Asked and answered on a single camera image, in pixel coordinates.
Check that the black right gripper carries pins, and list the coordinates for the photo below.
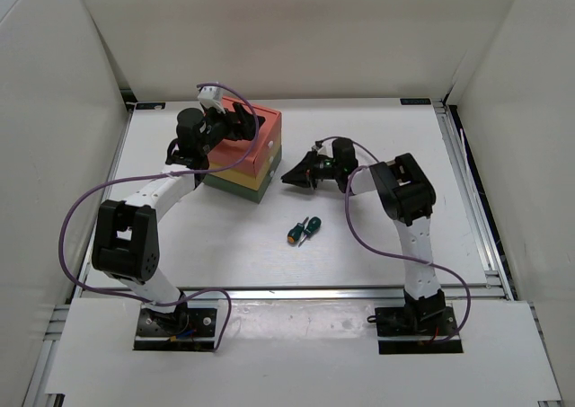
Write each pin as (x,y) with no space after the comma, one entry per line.
(304,173)

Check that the orange tipped green screwdriver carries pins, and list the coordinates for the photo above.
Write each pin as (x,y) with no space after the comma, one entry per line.
(295,233)

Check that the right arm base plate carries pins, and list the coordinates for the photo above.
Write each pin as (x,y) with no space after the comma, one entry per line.
(396,336)

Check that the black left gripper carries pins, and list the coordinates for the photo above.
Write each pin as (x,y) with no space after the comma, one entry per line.
(248,125)

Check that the green drawer box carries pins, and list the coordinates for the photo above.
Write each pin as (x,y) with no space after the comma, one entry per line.
(254,196)

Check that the black table label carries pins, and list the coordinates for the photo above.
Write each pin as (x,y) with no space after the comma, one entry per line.
(415,101)
(150,106)

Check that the small green screwdriver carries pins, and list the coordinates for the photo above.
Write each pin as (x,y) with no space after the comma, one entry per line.
(311,228)

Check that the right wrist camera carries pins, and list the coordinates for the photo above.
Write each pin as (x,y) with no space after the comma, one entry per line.
(319,148)

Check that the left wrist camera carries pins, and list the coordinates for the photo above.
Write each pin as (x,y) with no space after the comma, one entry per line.
(211,97)

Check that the left black table label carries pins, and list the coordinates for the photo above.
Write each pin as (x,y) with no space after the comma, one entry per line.
(150,106)

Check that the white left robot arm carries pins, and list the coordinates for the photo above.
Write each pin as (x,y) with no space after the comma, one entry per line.
(126,243)

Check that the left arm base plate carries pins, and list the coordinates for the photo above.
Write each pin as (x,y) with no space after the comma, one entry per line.
(186,329)

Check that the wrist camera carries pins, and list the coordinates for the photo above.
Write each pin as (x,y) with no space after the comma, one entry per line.
(319,148)
(211,97)

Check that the yellow drawer box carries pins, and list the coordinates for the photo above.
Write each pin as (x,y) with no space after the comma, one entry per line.
(254,182)

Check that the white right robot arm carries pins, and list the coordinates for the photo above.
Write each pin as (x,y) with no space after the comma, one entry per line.
(407,198)

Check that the red drawer box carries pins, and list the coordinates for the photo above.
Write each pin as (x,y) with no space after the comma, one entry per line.
(229,152)

